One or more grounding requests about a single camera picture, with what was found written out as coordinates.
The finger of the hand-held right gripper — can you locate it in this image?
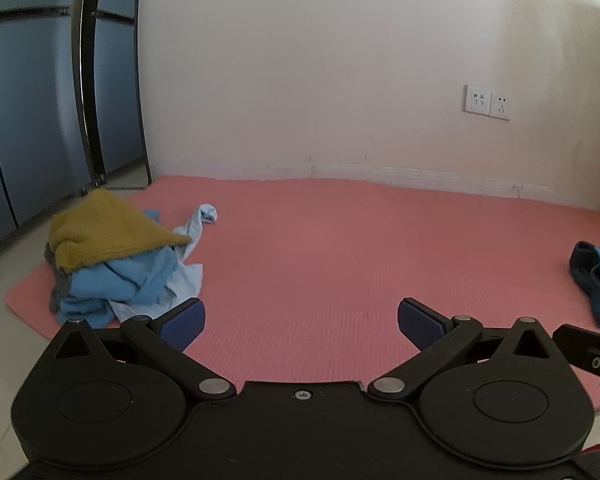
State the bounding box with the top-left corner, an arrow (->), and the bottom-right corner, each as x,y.
552,324 -> 600,372

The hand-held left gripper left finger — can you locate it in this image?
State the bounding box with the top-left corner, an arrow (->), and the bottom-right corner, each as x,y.
41,297 -> 237,402

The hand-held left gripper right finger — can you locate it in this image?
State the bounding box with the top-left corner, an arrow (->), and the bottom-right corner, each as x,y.
367,297 -> 572,403

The mustard knitted sweater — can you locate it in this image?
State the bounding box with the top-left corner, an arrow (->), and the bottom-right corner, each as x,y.
47,189 -> 193,276

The light blue shirt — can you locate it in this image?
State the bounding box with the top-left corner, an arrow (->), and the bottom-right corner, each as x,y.
107,203 -> 219,324

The dark blue fleece jacket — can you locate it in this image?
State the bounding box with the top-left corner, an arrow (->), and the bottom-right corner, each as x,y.
568,241 -> 600,331

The pink ribbed floor mat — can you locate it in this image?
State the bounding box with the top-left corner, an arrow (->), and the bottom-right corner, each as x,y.
5,175 -> 600,411

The grey cloth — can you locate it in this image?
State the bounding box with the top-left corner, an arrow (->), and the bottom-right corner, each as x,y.
43,241 -> 75,314

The blue glass partition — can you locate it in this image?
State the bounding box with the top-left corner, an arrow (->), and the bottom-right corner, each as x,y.
0,0 -> 152,262

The white wall socket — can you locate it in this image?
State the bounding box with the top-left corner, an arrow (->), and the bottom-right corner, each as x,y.
463,84 -> 491,116
488,91 -> 512,122

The black metal door frame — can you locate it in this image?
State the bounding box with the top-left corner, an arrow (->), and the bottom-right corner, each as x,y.
70,0 -> 108,184

